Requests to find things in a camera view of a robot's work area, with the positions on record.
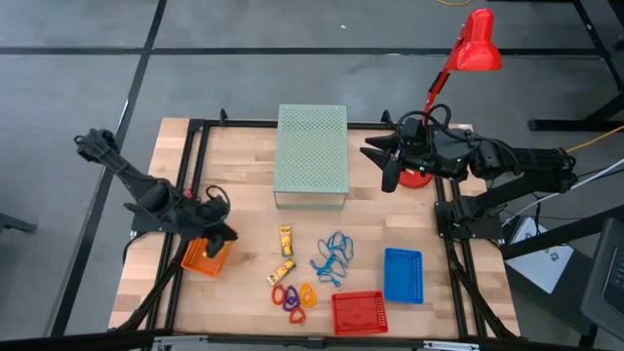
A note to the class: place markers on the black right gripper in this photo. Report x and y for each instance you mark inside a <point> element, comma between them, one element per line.
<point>429,153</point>

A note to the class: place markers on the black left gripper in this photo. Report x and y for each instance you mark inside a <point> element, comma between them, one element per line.
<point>212,217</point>

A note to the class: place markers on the orange plastic basket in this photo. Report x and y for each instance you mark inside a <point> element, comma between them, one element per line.
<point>195,261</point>

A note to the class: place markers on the green perforated metal shelf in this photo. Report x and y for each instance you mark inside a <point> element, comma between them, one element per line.
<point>312,146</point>

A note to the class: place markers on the orange plastic clip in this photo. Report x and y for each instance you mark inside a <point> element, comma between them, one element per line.
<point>273,295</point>

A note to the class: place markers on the purple plastic clip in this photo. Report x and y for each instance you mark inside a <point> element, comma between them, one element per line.
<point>291,289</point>
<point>291,307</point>

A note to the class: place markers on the blue rubber band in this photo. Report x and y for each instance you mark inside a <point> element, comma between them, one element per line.
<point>336,281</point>
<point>324,267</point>
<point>322,248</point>
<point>341,253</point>

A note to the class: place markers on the red triangular plastic clip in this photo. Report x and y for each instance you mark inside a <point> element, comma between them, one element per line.
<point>292,318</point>

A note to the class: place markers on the blue plastic basket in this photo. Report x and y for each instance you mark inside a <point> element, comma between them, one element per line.
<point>402,275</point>

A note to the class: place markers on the red plastic basket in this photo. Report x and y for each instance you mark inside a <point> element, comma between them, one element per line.
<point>359,313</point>

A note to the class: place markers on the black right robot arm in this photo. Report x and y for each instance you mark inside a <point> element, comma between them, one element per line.
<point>531,163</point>

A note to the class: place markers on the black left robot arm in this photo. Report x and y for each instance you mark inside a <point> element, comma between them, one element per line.
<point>146,192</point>

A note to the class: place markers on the red desk lamp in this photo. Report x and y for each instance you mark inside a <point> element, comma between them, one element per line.
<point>475,49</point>

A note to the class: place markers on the black desk base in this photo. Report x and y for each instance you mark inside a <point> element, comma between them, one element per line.
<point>575,124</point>

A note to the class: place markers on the black desk leg bar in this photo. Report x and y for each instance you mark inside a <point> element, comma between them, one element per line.
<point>560,236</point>

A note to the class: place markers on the white box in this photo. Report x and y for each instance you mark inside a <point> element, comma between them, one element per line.
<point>541,263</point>

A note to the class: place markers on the black furniture foot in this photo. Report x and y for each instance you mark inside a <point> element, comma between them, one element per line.
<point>14,223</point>

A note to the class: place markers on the black metal table frame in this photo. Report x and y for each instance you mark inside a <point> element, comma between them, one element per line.
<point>234,123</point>

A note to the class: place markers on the black rail with silver brackets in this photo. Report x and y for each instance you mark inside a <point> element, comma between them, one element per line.
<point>73,341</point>

